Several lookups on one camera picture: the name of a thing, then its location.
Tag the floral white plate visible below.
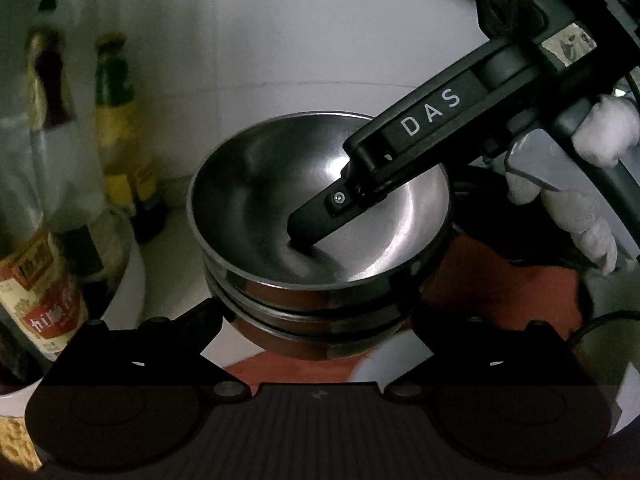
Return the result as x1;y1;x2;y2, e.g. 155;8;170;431
203;324;432;388

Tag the dark oil bottle yellow label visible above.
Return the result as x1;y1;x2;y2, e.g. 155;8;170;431
94;32;157;216

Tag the clear vinegar bottle cream label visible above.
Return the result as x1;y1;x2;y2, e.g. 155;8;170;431
1;27;88;361

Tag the yellow chenille mat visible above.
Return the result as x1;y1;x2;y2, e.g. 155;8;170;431
0;416;41;472

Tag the steel bowl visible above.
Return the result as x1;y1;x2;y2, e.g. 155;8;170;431
224;310;410;361
185;109;452;291
203;256;440;333

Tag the white gloved right hand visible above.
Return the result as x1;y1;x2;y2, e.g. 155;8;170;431
506;96;639;275

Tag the rust red cloth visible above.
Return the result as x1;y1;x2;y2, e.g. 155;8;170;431
227;236;591;390

